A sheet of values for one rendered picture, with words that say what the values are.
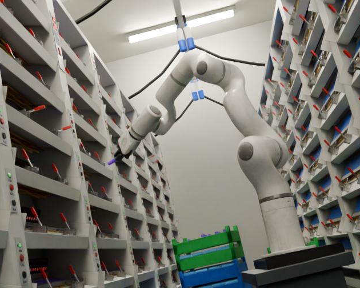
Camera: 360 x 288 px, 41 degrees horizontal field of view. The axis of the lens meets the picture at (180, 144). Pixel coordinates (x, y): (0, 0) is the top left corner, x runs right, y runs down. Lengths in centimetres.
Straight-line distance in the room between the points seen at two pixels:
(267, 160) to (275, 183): 9
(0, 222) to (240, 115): 94
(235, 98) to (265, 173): 32
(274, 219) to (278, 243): 8
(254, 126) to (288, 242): 45
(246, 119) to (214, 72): 22
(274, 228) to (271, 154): 26
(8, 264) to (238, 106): 99
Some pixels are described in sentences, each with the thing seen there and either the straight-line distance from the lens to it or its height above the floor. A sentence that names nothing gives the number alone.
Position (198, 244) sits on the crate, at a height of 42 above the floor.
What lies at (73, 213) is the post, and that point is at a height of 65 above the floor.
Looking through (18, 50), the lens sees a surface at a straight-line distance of 208.
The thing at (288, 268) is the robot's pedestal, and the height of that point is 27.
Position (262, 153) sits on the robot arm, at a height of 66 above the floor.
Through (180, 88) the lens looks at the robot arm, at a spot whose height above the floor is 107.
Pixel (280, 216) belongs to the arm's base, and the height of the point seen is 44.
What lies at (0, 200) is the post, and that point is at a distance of 133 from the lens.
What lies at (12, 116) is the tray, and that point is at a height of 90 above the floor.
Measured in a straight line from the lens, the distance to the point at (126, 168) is 341.
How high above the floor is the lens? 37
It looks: 13 degrees up
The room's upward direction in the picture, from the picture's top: 13 degrees counter-clockwise
